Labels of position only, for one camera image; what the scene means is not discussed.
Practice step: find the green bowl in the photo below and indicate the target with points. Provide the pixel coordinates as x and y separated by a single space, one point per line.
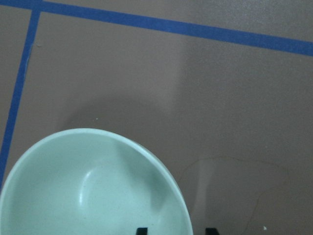
91 182

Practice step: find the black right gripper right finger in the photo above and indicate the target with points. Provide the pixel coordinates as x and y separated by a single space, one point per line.
211 231

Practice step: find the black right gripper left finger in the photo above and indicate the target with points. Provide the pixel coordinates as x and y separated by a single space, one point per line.
142 231

